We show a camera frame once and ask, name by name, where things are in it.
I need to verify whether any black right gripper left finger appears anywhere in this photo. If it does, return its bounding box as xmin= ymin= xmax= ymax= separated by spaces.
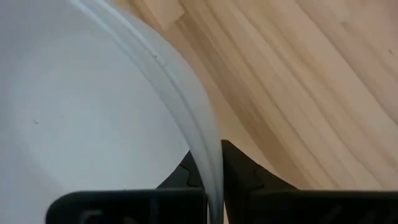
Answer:
xmin=156 ymin=151 xmax=205 ymax=190

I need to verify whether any white bowl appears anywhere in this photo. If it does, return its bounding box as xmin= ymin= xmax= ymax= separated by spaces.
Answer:
xmin=93 ymin=0 xmax=224 ymax=224
xmin=0 ymin=0 xmax=215 ymax=224

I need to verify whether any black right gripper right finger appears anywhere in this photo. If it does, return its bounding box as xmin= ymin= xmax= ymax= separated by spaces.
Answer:
xmin=221 ymin=139 xmax=299 ymax=224

